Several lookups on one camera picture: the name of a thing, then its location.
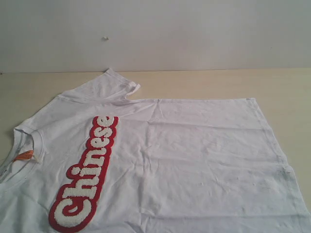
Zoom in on orange neck label tag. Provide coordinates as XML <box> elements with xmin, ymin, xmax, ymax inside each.
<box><xmin>14</xmin><ymin>150</ymin><xmax>34</xmax><ymax>161</ymax></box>

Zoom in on white t-shirt with red lettering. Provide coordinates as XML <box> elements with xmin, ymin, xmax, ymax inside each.
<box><xmin>0</xmin><ymin>69</ymin><xmax>311</xmax><ymax>233</ymax></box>

